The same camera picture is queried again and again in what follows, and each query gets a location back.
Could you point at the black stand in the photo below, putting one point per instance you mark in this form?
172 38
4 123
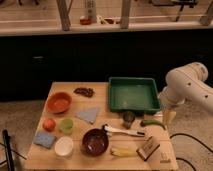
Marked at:
8 151

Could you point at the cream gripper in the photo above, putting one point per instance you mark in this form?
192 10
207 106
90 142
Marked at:
168 116

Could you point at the green plastic tray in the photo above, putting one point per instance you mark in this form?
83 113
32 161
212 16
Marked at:
138 95

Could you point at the dark grape bunch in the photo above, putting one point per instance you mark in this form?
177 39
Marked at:
86 92

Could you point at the dark metal cup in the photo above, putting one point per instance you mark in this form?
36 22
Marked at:
128 119

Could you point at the orange fruit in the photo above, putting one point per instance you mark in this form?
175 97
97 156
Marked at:
49 124

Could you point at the green cup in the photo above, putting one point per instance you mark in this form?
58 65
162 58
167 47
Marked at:
66 125

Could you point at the dark brown bowl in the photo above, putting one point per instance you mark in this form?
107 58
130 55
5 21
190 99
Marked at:
95 142

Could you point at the blue sponge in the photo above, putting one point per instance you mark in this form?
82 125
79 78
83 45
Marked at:
44 139

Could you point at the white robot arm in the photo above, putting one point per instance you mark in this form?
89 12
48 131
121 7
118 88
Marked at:
185 83

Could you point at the green pepper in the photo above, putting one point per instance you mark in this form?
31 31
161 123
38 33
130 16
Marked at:
144 123

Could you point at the white cup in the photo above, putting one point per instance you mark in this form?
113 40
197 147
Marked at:
64 146

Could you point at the yellow banana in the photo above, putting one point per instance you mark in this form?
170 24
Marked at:
122 152

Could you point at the wooden block brush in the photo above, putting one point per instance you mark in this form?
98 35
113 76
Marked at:
148 148

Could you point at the orange bowl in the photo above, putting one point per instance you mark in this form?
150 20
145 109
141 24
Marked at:
58 102

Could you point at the grey-blue towel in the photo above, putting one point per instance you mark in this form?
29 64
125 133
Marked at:
88 115

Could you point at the red bowl on shelf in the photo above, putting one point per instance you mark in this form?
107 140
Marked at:
84 21

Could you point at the white handled brush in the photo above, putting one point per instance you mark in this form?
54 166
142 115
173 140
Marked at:
128 132

